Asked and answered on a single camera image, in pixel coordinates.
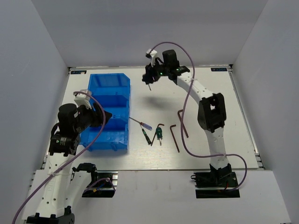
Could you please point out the small brown hex key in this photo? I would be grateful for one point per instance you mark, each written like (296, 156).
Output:
(155, 136)

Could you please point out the right corner label sticker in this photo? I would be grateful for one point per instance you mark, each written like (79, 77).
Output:
(218, 69)

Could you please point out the blue plastic bin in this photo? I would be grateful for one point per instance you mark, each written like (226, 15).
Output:
(112, 91)

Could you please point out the black green precision screwdriver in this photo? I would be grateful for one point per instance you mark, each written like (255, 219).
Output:
(146, 137)

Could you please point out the large brown hex key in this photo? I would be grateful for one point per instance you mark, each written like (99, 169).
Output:
(180, 119)

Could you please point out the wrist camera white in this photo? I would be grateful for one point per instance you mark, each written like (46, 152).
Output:
(82, 99)
(151, 54)

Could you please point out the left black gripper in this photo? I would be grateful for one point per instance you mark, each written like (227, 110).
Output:
(98, 115)

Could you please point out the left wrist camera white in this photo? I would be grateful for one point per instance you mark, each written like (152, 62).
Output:
(82, 99)

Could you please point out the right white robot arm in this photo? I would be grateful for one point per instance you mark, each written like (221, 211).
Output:
(211, 112)

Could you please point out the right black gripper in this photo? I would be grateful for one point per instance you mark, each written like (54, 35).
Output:
(150, 73)

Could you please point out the left corner label sticker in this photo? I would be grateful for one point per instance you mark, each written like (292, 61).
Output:
(78, 72)

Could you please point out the corner label sticker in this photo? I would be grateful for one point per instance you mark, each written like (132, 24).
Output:
(218, 69)
(78, 72)

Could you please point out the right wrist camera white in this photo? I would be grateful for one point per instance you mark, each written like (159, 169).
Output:
(151, 54)

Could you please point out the medium brown hex key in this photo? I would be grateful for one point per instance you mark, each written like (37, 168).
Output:
(173, 136)

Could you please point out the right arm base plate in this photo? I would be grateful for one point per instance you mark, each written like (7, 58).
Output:
(206, 188)

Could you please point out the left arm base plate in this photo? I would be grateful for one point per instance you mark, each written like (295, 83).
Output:
(102, 186)

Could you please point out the blue handled screwdriver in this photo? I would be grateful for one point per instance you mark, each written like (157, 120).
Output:
(148, 127)

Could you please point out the green stubby screwdriver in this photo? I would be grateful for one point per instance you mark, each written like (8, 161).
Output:
(159, 134)

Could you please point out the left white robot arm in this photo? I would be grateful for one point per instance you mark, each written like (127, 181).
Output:
(65, 183)

